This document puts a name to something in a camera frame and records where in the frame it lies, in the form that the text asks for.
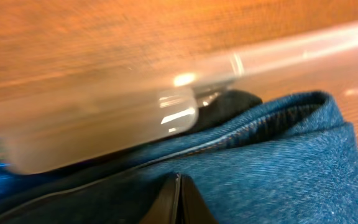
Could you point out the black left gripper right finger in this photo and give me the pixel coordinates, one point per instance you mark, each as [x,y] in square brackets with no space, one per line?
[192,209]

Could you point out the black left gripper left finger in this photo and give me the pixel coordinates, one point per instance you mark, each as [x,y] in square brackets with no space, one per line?
[165,207]

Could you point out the blue denim cloth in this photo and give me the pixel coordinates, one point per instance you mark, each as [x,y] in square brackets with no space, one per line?
[291,160]

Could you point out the clear plastic storage bin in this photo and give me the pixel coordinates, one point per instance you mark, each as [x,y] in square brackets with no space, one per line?
[58,128]

